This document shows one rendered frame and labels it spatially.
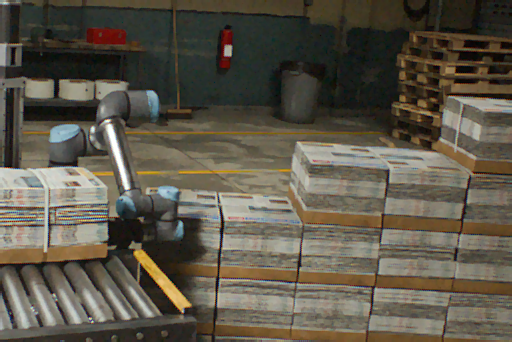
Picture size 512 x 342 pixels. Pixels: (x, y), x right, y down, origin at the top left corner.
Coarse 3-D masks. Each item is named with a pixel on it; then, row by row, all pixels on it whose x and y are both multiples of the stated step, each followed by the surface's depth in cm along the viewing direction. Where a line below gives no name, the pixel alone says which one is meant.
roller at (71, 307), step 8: (48, 264) 225; (56, 264) 226; (48, 272) 221; (56, 272) 219; (48, 280) 219; (56, 280) 214; (64, 280) 214; (56, 288) 210; (64, 288) 208; (56, 296) 208; (64, 296) 204; (72, 296) 203; (64, 304) 201; (72, 304) 198; (80, 304) 201; (64, 312) 199; (72, 312) 195; (80, 312) 194; (72, 320) 192; (80, 320) 190; (88, 320) 191
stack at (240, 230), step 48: (192, 192) 303; (192, 240) 273; (240, 240) 275; (288, 240) 275; (336, 240) 275; (384, 240) 276; (432, 240) 276; (144, 288) 277; (192, 288) 278; (240, 288) 278; (288, 288) 278; (336, 288) 279; (384, 288) 280; (240, 336) 284
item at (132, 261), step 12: (108, 252) 238; (120, 252) 239; (132, 252) 240; (36, 264) 228; (60, 264) 231; (132, 264) 240; (0, 288) 226; (24, 288) 229; (48, 288) 231; (72, 288) 234; (96, 288) 237
